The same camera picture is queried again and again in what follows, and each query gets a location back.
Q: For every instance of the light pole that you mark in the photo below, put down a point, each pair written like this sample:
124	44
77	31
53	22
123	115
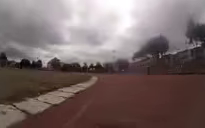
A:
114	56

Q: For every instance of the row of distant trees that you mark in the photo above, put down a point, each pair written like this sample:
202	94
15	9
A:
56	64

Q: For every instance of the red running track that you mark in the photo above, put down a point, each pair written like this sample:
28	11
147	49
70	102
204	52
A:
130	101

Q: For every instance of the large dark tree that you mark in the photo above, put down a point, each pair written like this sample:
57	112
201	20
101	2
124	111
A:
154	46

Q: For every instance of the pale concrete kerb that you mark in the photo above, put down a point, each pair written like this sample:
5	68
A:
40	101

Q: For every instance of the long pale building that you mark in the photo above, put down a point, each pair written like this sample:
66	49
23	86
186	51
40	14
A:
176	60

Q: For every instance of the dry grass field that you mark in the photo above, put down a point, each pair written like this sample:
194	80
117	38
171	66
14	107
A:
23	83

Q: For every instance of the tall dark tree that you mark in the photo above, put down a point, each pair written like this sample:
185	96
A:
203	33

